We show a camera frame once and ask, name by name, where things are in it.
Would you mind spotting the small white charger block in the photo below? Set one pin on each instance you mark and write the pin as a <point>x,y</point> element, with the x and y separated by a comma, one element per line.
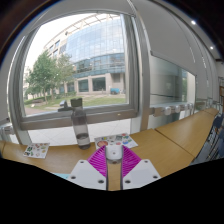
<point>114,153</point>

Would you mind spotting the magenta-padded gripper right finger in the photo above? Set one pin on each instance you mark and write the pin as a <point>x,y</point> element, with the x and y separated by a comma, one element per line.
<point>141,173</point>

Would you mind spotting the clear bottle with black cap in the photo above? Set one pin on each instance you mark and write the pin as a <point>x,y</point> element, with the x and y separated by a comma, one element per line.
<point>80,130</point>

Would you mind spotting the round ceiling spotlight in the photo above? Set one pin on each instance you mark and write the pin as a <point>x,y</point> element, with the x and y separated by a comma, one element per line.
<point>211,47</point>
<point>193,22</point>

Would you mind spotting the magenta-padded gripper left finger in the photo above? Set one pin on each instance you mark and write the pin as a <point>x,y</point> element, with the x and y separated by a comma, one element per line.
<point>86,173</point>

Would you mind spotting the sticker sheet with red sticker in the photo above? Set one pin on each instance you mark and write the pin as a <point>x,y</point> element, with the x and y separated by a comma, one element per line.
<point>116,139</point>

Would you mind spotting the white wall socket rail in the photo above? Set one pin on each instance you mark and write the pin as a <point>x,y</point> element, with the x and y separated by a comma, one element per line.
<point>6,130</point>
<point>170,110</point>

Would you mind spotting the grey window frame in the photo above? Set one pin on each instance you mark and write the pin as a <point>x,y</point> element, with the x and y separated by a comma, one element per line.
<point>100,115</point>

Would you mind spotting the sticker sheet with green stickers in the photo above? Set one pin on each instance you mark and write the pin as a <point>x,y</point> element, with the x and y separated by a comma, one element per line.
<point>36,150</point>

